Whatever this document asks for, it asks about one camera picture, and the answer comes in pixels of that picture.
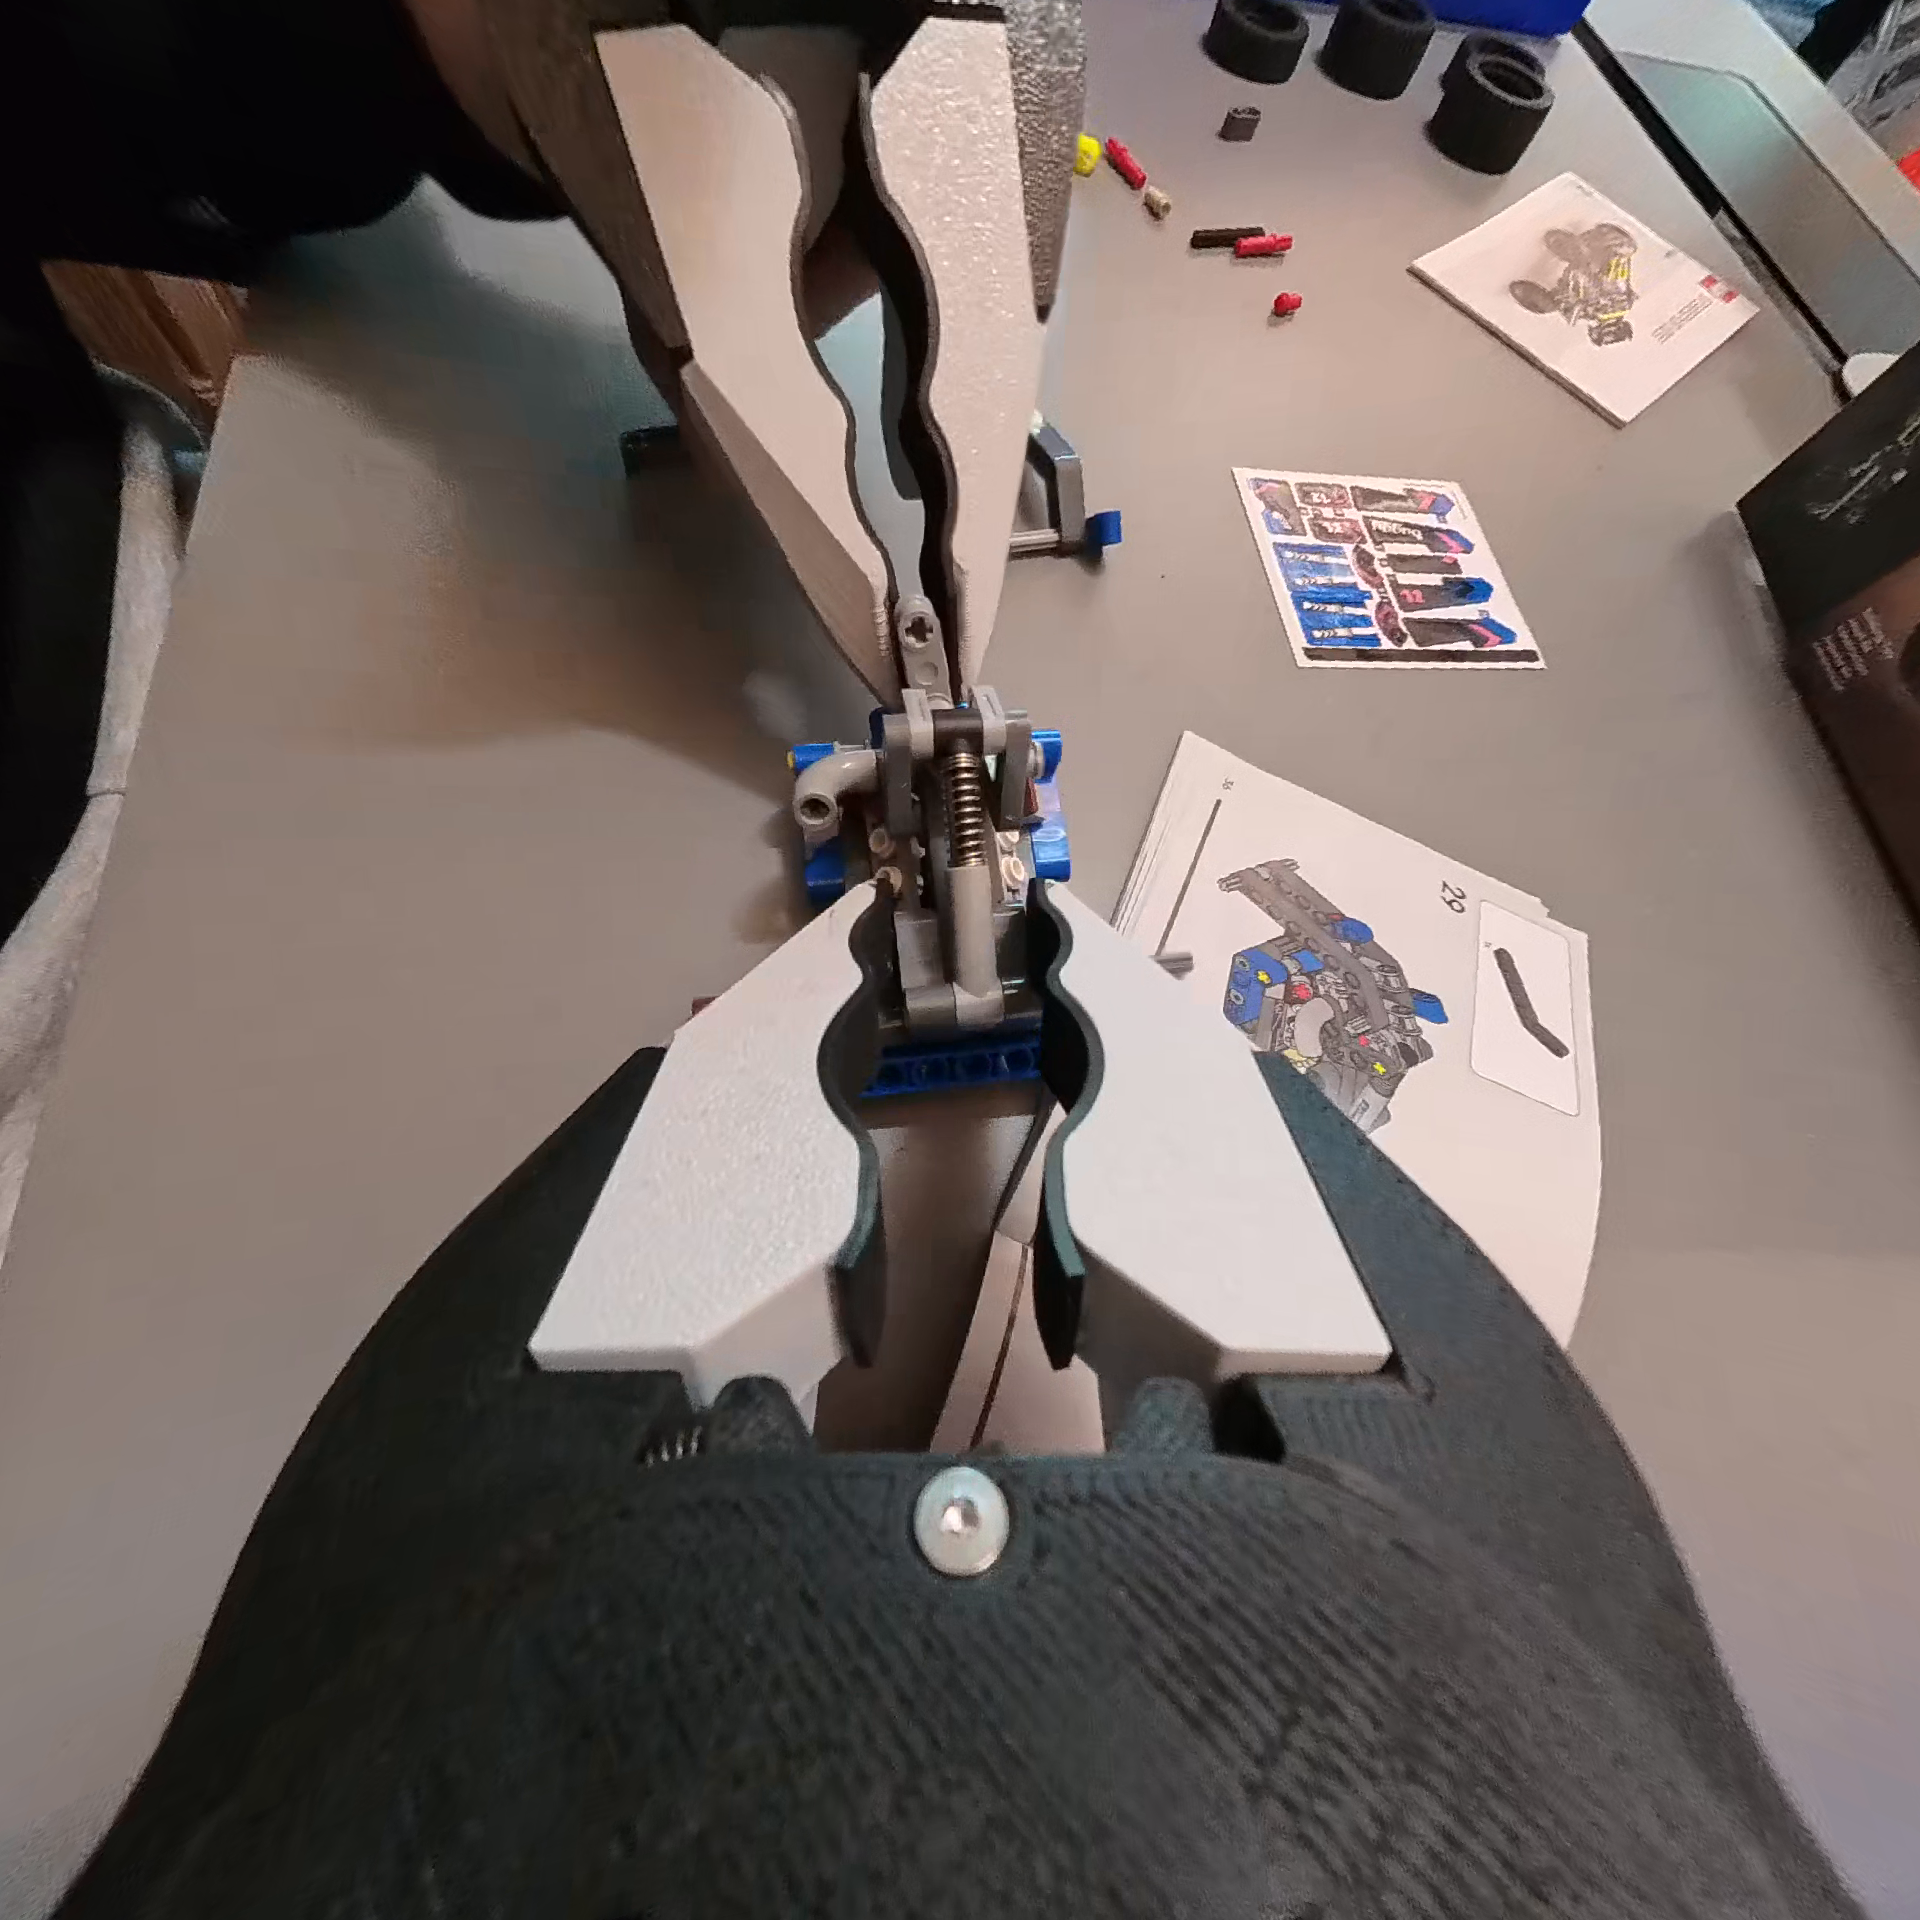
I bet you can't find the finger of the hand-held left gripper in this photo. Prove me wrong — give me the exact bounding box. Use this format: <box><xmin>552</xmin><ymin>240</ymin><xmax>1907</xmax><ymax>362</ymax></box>
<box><xmin>595</xmin><ymin>19</ymin><xmax>909</xmax><ymax>703</ymax></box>
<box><xmin>857</xmin><ymin>11</ymin><xmax>1047</xmax><ymax>703</ymax></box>

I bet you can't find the light grey hooded garment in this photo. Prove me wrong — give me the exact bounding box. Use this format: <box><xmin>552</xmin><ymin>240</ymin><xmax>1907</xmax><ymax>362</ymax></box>
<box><xmin>0</xmin><ymin>420</ymin><xmax>185</xmax><ymax>1172</ymax></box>

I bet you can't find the lego sticker sheet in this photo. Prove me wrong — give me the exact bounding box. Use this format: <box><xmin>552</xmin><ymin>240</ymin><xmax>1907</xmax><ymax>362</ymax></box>
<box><xmin>1232</xmin><ymin>464</ymin><xmax>1548</xmax><ymax>672</ymax></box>

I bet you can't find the grey lego beam with axle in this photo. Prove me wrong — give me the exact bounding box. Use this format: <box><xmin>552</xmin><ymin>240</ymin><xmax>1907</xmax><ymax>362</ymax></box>
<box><xmin>1019</xmin><ymin>420</ymin><xmax>1125</xmax><ymax>566</ymax></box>

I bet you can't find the blue grey lego model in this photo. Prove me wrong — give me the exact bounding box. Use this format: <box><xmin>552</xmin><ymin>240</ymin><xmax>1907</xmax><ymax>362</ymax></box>
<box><xmin>681</xmin><ymin>591</ymin><xmax>1203</xmax><ymax>1103</ymax></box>

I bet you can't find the wooden cabinet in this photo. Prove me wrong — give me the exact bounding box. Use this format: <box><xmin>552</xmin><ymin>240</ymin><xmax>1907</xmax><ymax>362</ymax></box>
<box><xmin>45</xmin><ymin>263</ymin><xmax>252</xmax><ymax>440</ymax></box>

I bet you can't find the lego set box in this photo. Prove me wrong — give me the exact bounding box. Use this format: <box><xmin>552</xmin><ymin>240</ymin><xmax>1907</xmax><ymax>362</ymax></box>
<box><xmin>1738</xmin><ymin>352</ymin><xmax>1920</xmax><ymax>902</ymax></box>

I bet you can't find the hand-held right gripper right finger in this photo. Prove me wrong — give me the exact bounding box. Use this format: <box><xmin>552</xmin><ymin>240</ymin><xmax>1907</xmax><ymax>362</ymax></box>
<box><xmin>1028</xmin><ymin>882</ymin><xmax>1394</xmax><ymax>1454</ymax></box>

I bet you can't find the lego instruction booklet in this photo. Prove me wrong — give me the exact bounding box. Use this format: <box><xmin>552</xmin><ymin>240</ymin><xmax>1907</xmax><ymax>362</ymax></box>
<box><xmin>930</xmin><ymin>728</ymin><xmax>1608</xmax><ymax>1454</ymax></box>

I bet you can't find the small booklet with buggy cover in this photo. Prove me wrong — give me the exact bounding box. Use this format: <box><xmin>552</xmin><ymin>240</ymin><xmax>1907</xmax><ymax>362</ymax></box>
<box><xmin>1411</xmin><ymin>171</ymin><xmax>1761</xmax><ymax>430</ymax></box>

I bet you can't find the person's black clothed body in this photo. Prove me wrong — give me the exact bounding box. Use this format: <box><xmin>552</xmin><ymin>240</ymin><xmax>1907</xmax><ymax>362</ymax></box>
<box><xmin>0</xmin><ymin>300</ymin><xmax>127</xmax><ymax>932</ymax></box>

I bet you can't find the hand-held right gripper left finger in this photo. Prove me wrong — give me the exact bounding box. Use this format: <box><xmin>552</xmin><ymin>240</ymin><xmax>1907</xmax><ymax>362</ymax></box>
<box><xmin>529</xmin><ymin>882</ymin><xmax>890</xmax><ymax>1454</ymax></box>

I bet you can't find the dark computer monitor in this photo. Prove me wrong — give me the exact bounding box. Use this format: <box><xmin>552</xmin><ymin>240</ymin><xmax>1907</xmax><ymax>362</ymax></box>
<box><xmin>1583</xmin><ymin>0</ymin><xmax>1920</xmax><ymax>399</ymax></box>

